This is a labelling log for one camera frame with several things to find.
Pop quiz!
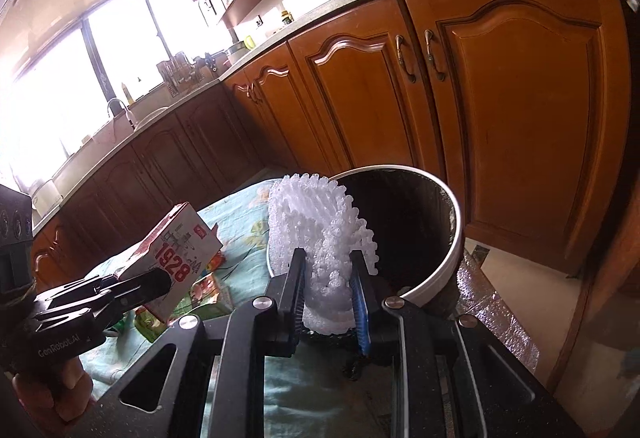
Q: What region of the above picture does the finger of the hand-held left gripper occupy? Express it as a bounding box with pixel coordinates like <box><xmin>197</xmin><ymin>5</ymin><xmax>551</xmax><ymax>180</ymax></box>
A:
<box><xmin>46</xmin><ymin>274</ymin><xmax>122</xmax><ymax>307</ymax></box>
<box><xmin>31</xmin><ymin>268</ymin><xmax>173</xmax><ymax>335</ymax></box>

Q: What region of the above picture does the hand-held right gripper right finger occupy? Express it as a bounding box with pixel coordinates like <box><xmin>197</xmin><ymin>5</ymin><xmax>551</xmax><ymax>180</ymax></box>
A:
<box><xmin>348</xmin><ymin>250</ymin><xmax>586</xmax><ymax>438</ymax></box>

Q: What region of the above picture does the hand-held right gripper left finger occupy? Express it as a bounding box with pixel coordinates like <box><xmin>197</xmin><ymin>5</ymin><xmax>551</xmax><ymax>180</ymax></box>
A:
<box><xmin>67</xmin><ymin>248</ymin><xmax>307</xmax><ymax>438</ymax></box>

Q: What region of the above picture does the white foam fruit net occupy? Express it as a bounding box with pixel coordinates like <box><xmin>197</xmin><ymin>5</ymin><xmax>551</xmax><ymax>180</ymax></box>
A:
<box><xmin>267</xmin><ymin>173</ymin><xmax>381</xmax><ymax>336</ymax></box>

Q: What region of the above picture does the red and white carton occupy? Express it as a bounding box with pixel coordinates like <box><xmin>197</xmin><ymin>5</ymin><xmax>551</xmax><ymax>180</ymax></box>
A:
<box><xmin>116</xmin><ymin>202</ymin><xmax>224</xmax><ymax>323</ymax></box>

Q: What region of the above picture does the white rimmed trash bin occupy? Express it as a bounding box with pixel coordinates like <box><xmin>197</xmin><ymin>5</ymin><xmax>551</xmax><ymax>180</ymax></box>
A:
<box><xmin>267</xmin><ymin>164</ymin><xmax>465</xmax><ymax>319</ymax></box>

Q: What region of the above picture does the person's left hand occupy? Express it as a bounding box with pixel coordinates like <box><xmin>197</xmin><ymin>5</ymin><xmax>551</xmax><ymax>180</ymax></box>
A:
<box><xmin>15</xmin><ymin>359</ymin><xmax>94</xmax><ymax>423</ymax></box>

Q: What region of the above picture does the green snack packet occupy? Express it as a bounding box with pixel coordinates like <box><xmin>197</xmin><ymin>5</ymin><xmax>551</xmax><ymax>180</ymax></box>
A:
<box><xmin>172</xmin><ymin>274</ymin><xmax>234</xmax><ymax>319</ymax></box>
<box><xmin>134</xmin><ymin>307</ymin><xmax>172</xmax><ymax>344</ymax></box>

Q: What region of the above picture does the teal floral tablecloth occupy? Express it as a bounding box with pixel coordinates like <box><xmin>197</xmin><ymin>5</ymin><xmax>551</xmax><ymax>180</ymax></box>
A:
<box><xmin>80</xmin><ymin>178</ymin><xmax>401</xmax><ymax>438</ymax></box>

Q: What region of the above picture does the wooden base cabinet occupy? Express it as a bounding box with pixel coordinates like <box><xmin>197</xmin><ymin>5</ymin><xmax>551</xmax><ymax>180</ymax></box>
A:
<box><xmin>222</xmin><ymin>0</ymin><xmax>632</xmax><ymax>279</ymax></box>
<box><xmin>30</xmin><ymin>80</ymin><xmax>282</xmax><ymax>279</ymax></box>

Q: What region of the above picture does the silver foil sheet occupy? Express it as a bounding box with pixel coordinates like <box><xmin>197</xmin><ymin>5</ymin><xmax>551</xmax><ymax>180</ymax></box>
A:
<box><xmin>452</xmin><ymin>248</ymin><xmax>541</xmax><ymax>375</ymax></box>

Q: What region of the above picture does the curved sink faucet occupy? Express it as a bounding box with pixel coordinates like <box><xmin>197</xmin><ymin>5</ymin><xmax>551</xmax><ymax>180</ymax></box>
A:
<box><xmin>106</xmin><ymin>98</ymin><xmax>137</xmax><ymax>131</ymax></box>

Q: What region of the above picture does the kitchen window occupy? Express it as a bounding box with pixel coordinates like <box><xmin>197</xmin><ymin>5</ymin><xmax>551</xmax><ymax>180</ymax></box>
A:
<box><xmin>0</xmin><ymin>0</ymin><xmax>237</xmax><ymax>191</ymax></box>

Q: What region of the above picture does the knife rack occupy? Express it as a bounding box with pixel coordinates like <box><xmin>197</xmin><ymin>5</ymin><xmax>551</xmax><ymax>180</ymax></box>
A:
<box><xmin>157</xmin><ymin>52</ymin><xmax>202</xmax><ymax>97</ymax></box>

